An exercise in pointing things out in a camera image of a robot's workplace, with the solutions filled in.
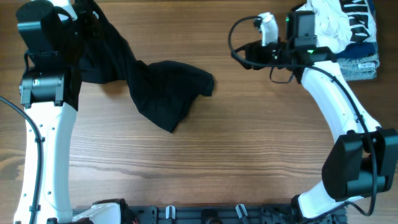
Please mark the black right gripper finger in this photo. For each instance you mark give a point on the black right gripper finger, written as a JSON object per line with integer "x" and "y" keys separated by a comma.
{"x": 244, "y": 64}
{"x": 241, "y": 48}

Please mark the navy blue folded garment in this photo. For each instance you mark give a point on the navy blue folded garment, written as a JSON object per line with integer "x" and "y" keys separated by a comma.
{"x": 358, "y": 50}

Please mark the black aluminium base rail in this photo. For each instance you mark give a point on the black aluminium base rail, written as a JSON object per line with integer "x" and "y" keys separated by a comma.
{"x": 208, "y": 214}

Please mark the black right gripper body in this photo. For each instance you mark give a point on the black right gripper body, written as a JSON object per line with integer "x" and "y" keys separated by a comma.
{"x": 275, "y": 53}

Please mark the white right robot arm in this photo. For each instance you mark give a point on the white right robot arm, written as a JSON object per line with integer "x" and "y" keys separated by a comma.
{"x": 363, "y": 159}

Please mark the black t-shirt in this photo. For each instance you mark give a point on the black t-shirt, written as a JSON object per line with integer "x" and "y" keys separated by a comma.
{"x": 163, "y": 91}

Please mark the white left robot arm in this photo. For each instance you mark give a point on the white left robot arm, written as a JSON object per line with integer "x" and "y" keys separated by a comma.
{"x": 55, "y": 33}

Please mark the white printed folded shirt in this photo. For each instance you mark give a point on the white printed folded shirt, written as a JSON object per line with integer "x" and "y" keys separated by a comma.
{"x": 339, "y": 23}

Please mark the grey folded garment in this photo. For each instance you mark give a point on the grey folded garment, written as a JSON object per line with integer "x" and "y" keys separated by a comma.
{"x": 364, "y": 68}

